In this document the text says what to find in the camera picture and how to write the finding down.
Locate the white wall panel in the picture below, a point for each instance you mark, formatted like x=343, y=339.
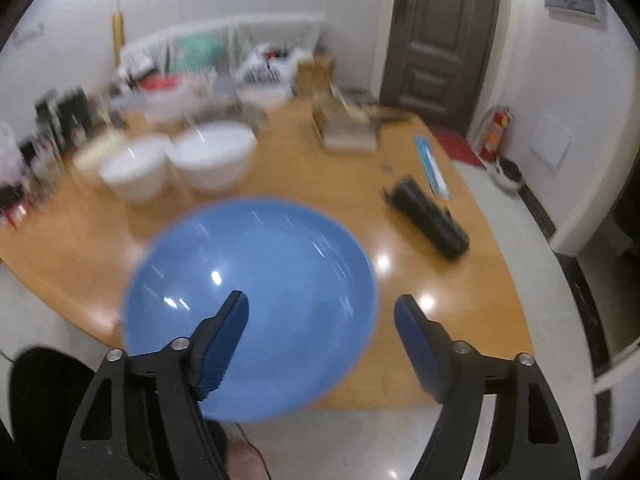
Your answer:
x=550, y=147

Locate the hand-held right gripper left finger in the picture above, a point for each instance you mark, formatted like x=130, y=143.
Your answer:
x=227, y=340

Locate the dark brown door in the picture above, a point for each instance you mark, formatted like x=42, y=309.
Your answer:
x=440, y=40

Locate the red lidded container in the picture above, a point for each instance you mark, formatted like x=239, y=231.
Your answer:
x=160, y=82

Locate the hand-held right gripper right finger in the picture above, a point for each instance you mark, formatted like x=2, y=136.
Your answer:
x=417, y=340

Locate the red fire extinguisher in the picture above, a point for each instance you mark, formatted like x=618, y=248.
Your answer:
x=500, y=130

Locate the blue plate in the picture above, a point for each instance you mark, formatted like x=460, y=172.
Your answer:
x=280, y=270

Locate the blue white toothbrush pack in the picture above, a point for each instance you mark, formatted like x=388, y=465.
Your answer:
x=432, y=167

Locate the teal leaf print cushion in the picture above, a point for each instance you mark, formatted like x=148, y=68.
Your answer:
x=200, y=50

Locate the white cushion black root print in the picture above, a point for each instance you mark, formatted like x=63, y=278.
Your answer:
x=265, y=67

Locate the dark crumpled wrapper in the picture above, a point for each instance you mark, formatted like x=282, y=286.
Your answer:
x=430, y=220

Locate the red doormat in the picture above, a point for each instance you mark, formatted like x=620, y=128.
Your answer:
x=457, y=145

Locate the wooden board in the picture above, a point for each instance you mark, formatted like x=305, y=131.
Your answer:
x=117, y=35

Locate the white pink plastic bag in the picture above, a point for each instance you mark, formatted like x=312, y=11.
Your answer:
x=6, y=155

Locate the silver helmet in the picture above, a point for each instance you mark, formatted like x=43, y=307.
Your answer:
x=507, y=172

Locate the large white bowl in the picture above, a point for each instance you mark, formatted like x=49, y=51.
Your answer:
x=212, y=155

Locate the cardboard tissue box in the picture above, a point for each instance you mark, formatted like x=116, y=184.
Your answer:
x=345, y=130

